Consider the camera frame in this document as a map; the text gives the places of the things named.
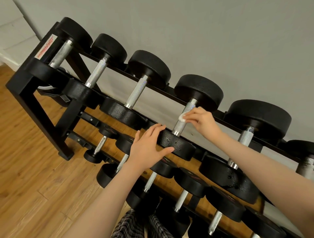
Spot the person's left hand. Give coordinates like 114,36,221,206
128,124,175,172

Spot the person's right hand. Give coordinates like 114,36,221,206
183,107,223,142

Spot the black round-head dumbbell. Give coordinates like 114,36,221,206
157,74,224,162

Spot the person's left forearm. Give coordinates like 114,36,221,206
62,159,148,238

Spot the person's right forearm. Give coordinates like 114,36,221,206
213,127,314,238

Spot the row of small black dumbbells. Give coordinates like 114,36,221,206
83,126,288,238

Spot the row of large black dumbbells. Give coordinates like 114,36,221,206
23,17,314,205

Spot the black white plaid garment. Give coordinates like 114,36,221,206
110,209,168,238

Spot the black metal dumbbell rack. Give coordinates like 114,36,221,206
5,22,314,238

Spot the white red rack label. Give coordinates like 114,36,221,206
34,34,57,60

